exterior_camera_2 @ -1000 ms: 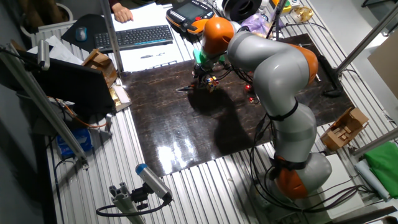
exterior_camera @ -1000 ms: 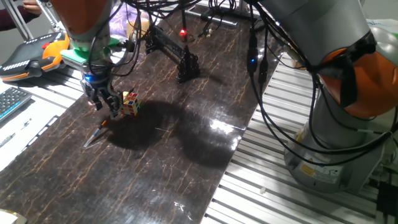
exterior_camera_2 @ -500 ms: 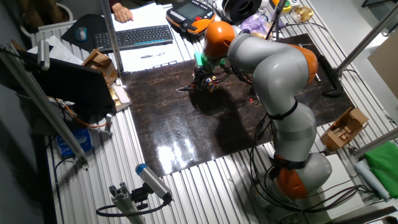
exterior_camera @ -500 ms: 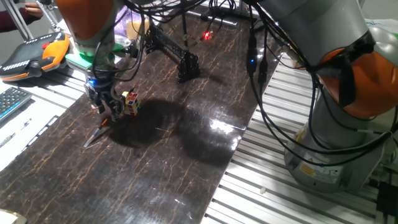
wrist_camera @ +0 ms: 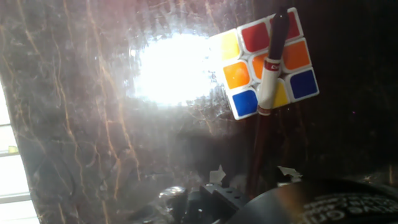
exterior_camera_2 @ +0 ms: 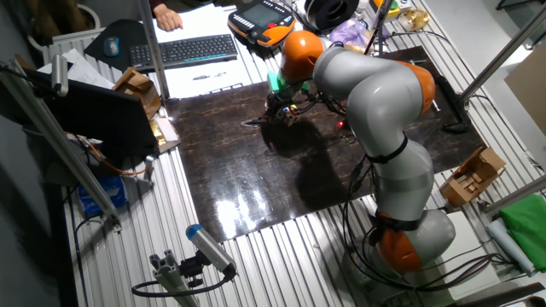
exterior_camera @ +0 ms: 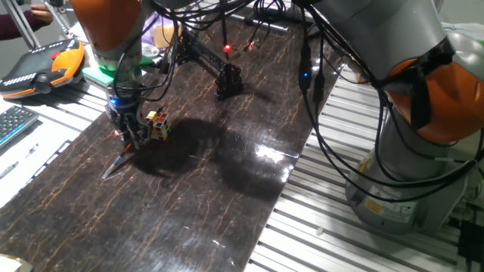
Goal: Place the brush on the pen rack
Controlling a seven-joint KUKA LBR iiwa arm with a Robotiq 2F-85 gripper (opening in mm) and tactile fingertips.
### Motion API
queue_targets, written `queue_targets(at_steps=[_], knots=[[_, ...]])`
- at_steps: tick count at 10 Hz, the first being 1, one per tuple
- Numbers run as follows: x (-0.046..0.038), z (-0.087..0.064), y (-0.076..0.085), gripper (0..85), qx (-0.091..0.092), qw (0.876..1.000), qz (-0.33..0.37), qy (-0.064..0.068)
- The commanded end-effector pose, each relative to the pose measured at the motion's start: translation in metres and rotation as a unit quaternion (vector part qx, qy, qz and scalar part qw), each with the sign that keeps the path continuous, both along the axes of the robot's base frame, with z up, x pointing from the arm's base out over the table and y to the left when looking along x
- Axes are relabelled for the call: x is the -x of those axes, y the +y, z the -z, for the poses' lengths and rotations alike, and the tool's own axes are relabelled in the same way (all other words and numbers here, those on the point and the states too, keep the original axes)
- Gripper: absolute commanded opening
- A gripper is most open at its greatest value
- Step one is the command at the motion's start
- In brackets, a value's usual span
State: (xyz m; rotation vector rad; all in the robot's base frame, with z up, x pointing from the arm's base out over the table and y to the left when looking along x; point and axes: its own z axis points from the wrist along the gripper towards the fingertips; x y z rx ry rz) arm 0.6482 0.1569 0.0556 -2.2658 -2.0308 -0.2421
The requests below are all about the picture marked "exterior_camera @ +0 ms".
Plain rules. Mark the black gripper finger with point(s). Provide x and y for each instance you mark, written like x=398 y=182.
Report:
x=143 y=134
x=123 y=132

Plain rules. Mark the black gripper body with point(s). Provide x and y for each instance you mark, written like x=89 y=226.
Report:
x=125 y=106

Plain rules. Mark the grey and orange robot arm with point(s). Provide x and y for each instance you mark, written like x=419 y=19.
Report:
x=412 y=158

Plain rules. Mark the forearm in dark red sleeve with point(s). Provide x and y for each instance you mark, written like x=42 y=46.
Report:
x=15 y=26

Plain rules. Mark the silver pen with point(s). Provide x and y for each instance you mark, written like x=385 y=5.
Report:
x=9 y=169

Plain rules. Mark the person's bare hand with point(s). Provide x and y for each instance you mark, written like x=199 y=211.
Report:
x=42 y=13

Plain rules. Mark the white rubik's cube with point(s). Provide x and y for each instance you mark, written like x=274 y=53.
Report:
x=162 y=126

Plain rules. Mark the crumpled clear plastic bag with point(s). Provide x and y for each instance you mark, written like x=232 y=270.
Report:
x=150 y=50

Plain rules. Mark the purple plastic bag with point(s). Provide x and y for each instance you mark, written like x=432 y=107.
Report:
x=149 y=28

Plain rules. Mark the yellow foam block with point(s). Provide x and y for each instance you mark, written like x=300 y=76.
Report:
x=166 y=36

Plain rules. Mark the black and orange teach pendant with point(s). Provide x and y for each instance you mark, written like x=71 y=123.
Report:
x=41 y=68

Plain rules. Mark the white paper sheet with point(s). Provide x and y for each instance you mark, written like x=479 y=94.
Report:
x=22 y=170

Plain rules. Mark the dark computer keyboard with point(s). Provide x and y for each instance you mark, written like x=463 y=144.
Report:
x=13 y=122

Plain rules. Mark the silver tripod leg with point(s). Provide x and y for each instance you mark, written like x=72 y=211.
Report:
x=56 y=17
x=20 y=22

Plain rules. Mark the thin black pole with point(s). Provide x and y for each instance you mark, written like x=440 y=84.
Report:
x=224 y=30

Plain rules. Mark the beige object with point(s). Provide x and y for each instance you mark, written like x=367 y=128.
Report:
x=13 y=264

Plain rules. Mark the small white scrap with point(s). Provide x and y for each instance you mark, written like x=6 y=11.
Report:
x=319 y=230

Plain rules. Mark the green mount plate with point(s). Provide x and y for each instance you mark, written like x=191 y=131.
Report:
x=98 y=73

